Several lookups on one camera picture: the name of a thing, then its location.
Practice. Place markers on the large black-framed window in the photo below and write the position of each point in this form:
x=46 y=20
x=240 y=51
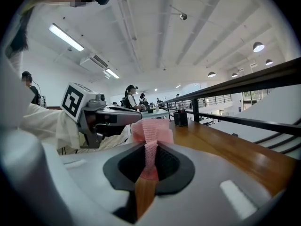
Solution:
x=254 y=100

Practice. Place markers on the long ceiling light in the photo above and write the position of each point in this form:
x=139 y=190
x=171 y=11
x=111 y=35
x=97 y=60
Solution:
x=65 y=36
x=112 y=73

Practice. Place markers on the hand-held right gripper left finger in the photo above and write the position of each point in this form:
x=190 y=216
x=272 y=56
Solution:
x=82 y=185

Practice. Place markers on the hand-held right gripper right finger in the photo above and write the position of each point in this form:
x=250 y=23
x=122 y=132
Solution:
x=207 y=192

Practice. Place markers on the white ceiling air conditioner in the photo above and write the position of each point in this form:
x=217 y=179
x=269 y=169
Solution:
x=94 y=62

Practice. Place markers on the person's white sweater torso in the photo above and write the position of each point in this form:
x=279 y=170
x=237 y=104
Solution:
x=14 y=98

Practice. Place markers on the person's left forearm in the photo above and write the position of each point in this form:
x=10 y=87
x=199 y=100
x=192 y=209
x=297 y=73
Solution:
x=47 y=123

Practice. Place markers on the black pendant lamp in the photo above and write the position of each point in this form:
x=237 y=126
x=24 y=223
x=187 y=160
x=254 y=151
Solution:
x=234 y=75
x=211 y=74
x=269 y=62
x=258 y=46

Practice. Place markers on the silver ceiling dome fixture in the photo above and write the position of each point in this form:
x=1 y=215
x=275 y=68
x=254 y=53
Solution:
x=183 y=16

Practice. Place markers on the white desk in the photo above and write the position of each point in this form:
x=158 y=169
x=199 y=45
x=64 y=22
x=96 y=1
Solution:
x=157 y=113

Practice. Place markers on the black pen holder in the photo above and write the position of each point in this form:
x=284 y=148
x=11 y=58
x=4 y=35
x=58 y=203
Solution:
x=180 y=120

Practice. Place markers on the pink cloth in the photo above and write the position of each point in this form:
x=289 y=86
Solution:
x=150 y=131

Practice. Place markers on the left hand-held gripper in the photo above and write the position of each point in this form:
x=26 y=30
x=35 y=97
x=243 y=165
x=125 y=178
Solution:
x=71 y=102

